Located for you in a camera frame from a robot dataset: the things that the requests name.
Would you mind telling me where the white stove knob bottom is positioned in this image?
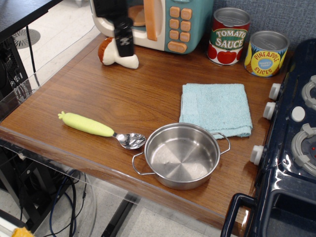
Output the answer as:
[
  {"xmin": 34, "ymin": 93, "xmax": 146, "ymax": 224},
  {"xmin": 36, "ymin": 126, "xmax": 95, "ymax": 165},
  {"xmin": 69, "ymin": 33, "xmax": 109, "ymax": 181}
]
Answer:
[{"xmin": 250, "ymin": 145, "xmax": 264, "ymax": 165}]

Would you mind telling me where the white stove knob middle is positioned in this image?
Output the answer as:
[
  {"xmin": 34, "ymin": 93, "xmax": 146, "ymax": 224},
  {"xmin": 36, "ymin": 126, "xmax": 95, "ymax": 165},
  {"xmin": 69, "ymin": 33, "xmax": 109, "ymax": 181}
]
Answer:
[{"xmin": 263, "ymin": 102, "xmax": 276, "ymax": 120}]

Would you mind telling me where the black floor cable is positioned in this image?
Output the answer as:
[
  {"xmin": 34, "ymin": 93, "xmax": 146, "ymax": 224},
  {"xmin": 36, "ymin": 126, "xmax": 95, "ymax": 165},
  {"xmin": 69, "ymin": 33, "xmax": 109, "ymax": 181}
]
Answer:
[{"xmin": 43, "ymin": 171, "xmax": 87, "ymax": 237}]

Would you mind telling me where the white stove knob top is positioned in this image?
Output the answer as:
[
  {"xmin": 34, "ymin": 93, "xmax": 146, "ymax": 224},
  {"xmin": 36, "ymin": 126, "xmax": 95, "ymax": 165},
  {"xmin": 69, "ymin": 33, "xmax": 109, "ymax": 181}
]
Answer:
[{"xmin": 269, "ymin": 83, "xmax": 281, "ymax": 101}]

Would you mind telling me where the light blue cloth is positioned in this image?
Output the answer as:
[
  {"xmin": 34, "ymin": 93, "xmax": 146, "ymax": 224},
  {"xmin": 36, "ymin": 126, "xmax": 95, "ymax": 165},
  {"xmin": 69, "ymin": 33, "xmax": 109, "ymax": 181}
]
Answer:
[{"xmin": 179, "ymin": 83, "xmax": 253, "ymax": 137}]

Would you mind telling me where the toy microwave teal cream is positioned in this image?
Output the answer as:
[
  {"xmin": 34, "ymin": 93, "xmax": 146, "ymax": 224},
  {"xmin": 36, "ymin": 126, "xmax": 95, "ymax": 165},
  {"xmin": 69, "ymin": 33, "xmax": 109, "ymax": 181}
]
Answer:
[{"xmin": 90, "ymin": 0, "xmax": 213, "ymax": 54}]

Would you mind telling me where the dark blue toy stove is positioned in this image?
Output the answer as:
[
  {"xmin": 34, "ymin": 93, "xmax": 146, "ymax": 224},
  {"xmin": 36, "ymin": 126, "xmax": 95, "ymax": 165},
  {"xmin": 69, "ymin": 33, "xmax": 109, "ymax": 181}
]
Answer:
[{"xmin": 221, "ymin": 39, "xmax": 316, "ymax": 237}]

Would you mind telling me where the stainless steel pot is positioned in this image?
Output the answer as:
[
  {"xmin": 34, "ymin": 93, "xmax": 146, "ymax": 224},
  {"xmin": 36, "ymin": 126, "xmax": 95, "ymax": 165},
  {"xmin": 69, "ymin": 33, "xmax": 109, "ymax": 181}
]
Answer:
[{"xmin": 142, "ymin": 122, "xmax": 230, "ymax": 190}]

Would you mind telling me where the spoon with green handle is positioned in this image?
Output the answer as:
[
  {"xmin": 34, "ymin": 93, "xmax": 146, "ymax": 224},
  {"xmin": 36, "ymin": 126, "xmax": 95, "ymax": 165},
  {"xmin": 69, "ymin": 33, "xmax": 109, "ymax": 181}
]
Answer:
[{"xmin": 58, "ymin": 111, "xmax": 146, "ymax": 150}]

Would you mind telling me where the plush mushroom toy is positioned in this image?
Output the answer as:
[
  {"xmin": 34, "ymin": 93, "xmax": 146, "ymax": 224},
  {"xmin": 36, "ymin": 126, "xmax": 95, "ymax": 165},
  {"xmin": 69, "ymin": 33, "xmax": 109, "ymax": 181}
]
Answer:
[{"xmin": 98, "ymin": 37, "xmax": 139, "ymax": 69}]

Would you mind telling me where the clear acrylic table guard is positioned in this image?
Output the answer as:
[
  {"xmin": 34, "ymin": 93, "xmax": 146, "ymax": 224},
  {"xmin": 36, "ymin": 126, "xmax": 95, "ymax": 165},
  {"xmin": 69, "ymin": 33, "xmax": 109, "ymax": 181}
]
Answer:
[{"xmin": 0, "ymin": 23, "xmax": 141, "ymax": 205}]

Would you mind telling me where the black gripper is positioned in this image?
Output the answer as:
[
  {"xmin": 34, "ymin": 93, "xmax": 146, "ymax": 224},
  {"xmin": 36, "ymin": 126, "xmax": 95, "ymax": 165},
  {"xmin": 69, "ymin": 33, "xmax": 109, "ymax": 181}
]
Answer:
[{"xmin": 93, "ymin": 0, "xmax": 134, "ymax": 57}]

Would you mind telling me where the tomato sauce can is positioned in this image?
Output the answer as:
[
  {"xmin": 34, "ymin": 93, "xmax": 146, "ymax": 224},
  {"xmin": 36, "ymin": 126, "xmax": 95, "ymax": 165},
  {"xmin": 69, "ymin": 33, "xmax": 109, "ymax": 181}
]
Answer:
[{"xmin": 207, "ymin": 7, "xmax": 251, "ymax": 65}]

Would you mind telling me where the white stove knob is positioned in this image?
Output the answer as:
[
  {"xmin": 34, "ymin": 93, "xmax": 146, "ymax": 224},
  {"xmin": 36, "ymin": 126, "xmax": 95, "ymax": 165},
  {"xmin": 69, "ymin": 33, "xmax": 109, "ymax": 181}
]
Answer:
[
  {"xmin": 269, "ymin": 83, "xmax": 281, "ymax": 101},
  {"xmin": 263, "ymin": 102, "xmax": 276, "ymax": 120},
  {"xmin": 250, "ymin": 145, "xmax": 264, "ymax": 165}
]

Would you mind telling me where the black desk left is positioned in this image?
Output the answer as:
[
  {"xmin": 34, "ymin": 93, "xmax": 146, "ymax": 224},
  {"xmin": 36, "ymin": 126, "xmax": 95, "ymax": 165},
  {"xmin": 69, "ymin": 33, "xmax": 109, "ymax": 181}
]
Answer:
[{"xmin": 0, "ymin": 0, "xmax": 61, "ymax": 42}]

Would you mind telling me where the pineapple slices can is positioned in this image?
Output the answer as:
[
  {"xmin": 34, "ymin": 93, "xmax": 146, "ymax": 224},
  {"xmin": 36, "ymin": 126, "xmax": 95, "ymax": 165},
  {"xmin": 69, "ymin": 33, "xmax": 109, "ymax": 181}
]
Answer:
[{"xmin": 244, "ymin": 31, "xmax": 289, "ymax": 78}]

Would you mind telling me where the blue floor cable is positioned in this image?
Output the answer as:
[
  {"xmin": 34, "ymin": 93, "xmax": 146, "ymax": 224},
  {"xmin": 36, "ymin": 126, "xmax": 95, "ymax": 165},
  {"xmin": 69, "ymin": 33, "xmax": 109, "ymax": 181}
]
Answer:
[{"xmin": 49, "ymin": 172, "xmax": 77, "ymax": 237}]

